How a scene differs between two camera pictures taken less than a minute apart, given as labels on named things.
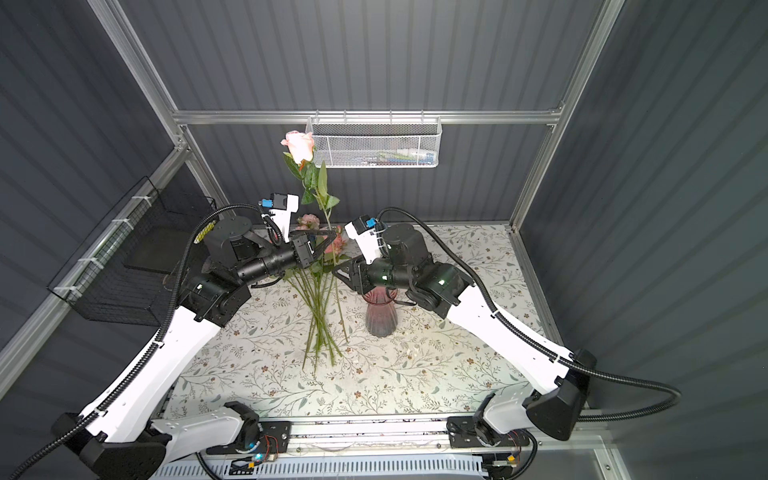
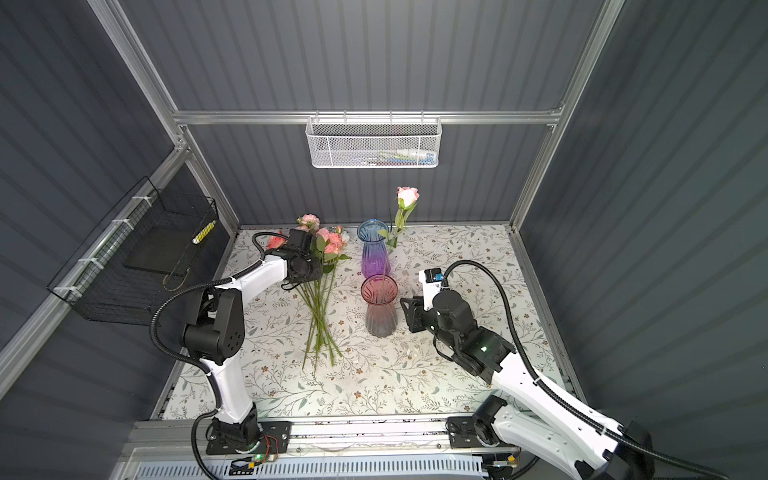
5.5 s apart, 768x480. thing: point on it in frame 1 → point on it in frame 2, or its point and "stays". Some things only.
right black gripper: (359, 279) → (414, 313)
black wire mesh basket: (126, 273) stays
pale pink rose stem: (298, 146) → (407, 197)
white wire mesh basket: (375, 142) stays
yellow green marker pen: (203, 232) stays
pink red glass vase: (381, 317) stays
